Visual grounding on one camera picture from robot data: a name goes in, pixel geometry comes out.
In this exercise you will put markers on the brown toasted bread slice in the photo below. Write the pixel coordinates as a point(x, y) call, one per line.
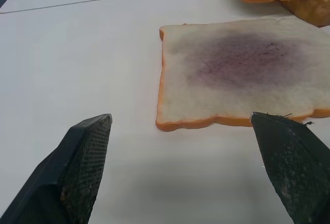
point(309, 10)

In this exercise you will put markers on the jam-stained white bread slice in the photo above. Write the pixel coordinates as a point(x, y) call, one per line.
point(239, 79)

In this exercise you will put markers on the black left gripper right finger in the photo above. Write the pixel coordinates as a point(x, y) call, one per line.
point(294, 167)

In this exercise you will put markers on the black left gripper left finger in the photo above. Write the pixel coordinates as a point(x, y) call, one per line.
point(74, 172)

